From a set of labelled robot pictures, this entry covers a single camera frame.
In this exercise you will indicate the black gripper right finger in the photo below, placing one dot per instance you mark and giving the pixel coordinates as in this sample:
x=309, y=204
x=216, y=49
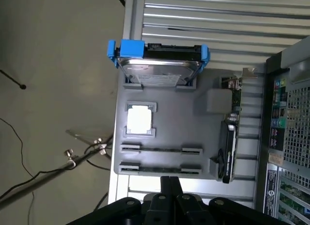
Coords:
x=186, y=210

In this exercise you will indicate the silver hard disk drive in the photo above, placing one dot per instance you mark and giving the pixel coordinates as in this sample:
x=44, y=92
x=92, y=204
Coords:
x=157, y=72

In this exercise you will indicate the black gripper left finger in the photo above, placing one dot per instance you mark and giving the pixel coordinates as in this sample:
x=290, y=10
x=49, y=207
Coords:
x=159, y=210

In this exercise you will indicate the silver CPU chip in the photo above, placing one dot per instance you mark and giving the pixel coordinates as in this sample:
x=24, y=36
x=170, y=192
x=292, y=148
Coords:
x=139, y=119

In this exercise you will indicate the metal tripod stand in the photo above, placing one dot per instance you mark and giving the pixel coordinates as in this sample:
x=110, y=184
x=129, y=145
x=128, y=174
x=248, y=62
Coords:
x=48, y=172

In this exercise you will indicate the graphics card with black fan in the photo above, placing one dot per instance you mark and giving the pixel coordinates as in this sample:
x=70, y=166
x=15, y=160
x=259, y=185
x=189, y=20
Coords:
x=228, y=147

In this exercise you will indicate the black leg with round foot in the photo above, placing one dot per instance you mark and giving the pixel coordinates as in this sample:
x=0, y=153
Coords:
x=23, y=86

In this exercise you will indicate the grey printed parts rack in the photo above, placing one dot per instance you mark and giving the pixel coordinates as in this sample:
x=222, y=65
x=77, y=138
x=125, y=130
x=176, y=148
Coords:
x=174, y=118

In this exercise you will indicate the blue plastic disk carrier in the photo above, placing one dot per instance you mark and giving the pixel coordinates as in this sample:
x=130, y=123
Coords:
x=132, y=49

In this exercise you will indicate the grey metal PC case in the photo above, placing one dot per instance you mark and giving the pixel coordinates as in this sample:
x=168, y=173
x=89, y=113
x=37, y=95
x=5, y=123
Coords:
x=298, y=113

